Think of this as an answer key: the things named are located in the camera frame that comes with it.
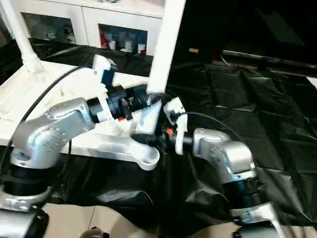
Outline white plastic table leg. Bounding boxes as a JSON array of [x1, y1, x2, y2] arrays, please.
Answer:
[[133, 0, 187, 140], [0, 0, 43, 74]]

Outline dark grey robot foot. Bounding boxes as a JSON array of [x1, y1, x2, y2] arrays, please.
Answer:
[[82, 227, 110, 238]]

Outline long black bar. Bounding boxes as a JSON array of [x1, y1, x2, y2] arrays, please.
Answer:
[[222, 49, 317, 70]]

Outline black plastic mat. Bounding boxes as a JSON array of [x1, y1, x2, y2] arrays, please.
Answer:
[[0, 37, 317, 238]]

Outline red packet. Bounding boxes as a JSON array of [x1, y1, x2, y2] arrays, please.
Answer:
[[100, 29, 108, 48]]

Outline white cabinet with glass doors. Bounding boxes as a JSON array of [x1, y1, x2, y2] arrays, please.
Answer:
[[0, 0, 165, 57]]

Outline white plastic table top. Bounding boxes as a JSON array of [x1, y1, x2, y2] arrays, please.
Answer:
[[0, 59, 161, 171]]

